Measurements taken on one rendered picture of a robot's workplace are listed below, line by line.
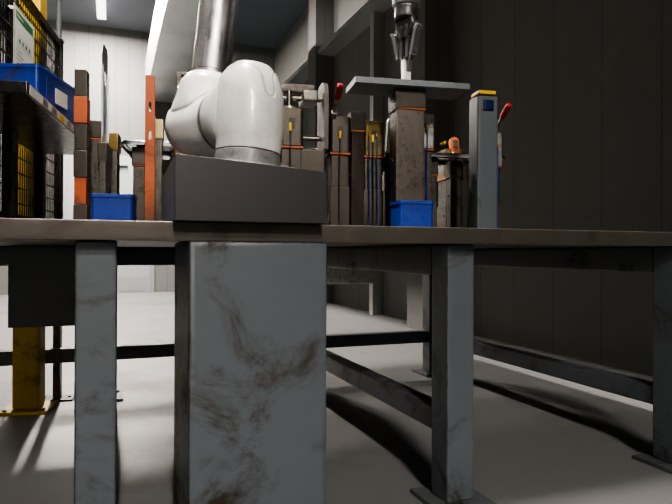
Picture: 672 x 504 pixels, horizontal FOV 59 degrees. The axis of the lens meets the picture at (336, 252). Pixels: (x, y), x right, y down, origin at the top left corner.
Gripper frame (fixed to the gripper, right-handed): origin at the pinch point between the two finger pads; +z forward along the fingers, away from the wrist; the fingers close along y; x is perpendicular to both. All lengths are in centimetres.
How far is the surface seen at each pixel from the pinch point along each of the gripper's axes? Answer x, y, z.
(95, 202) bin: 88, 24, 45
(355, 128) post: 9.2, 14.1, 16.9
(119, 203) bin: 83, 21, 45
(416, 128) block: -0.1, -4.7, 18.8
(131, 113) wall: -176, 818, -164
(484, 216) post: -21, -14, 46
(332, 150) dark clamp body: 16.4, 17.0, 24.5
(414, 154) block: 0.4, -4.4, 27.0
